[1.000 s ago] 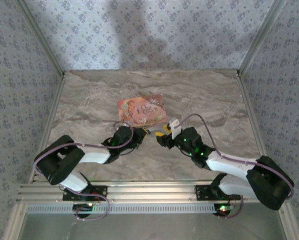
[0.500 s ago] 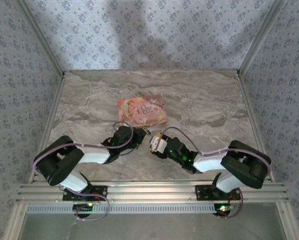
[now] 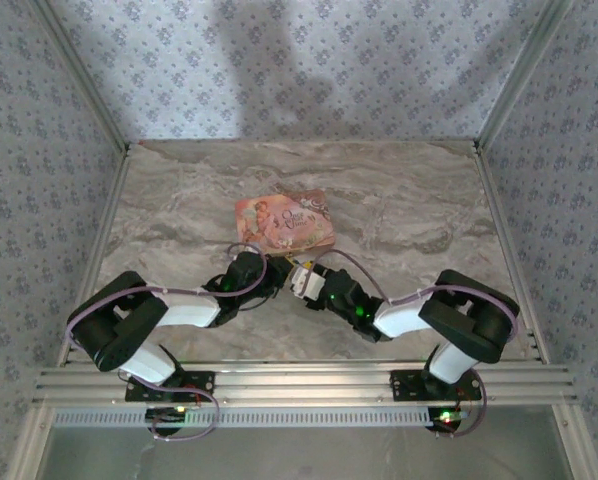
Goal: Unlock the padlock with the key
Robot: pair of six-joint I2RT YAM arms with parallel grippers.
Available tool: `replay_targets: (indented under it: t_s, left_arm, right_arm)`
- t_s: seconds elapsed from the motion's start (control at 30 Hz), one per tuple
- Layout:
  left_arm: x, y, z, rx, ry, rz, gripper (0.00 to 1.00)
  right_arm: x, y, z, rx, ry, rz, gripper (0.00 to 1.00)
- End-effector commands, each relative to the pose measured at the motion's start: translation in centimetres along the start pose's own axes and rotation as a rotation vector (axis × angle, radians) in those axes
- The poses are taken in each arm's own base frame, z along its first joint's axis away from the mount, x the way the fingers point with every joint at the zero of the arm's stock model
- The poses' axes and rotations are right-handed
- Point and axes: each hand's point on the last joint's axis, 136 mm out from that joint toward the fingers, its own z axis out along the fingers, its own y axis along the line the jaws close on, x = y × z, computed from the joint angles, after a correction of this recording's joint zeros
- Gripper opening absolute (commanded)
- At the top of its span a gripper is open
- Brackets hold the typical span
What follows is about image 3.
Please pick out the pink book-shaped box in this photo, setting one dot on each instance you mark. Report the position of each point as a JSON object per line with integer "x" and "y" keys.
{"x": 284, "y": 217}

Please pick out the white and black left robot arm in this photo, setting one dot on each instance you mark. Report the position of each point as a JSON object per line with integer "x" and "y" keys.
{"x": 189, "y": 312}

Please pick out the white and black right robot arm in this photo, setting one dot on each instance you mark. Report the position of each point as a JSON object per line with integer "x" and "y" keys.
{"x": 404, "y": 317}

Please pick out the left controller board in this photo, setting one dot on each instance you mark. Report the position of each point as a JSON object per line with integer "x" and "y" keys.
{"x": 168, "y": 414}

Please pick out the controller board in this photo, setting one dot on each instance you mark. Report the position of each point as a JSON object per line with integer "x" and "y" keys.
{"x": 168, "y": 414}
{"x": 446, "y": 417}

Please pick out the right controller board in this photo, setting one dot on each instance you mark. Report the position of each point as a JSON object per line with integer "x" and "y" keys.
{"x": 446, "y": 417}

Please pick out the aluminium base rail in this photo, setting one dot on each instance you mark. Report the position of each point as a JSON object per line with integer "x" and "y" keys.
{"x": 299, "y": 382}

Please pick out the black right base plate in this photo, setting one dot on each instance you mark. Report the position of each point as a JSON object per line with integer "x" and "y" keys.
{"x": 409, "y": 385}

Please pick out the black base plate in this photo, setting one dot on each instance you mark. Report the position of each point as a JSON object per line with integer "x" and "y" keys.
{"x": 199, "y": 382}
{"x": 409, "y": 385}

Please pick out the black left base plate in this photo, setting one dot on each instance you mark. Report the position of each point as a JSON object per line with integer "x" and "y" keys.
{"x": 199, "y": 382}

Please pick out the aluminium table side rail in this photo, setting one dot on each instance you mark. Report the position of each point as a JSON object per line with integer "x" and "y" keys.
{"x": 506, "y": 235}
{"x": 110, "y": 225}

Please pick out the aluminium frame post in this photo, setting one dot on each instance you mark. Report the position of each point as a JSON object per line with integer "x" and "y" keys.
{"x": 86, "y": 80}
{"x": 524, "y": 75}

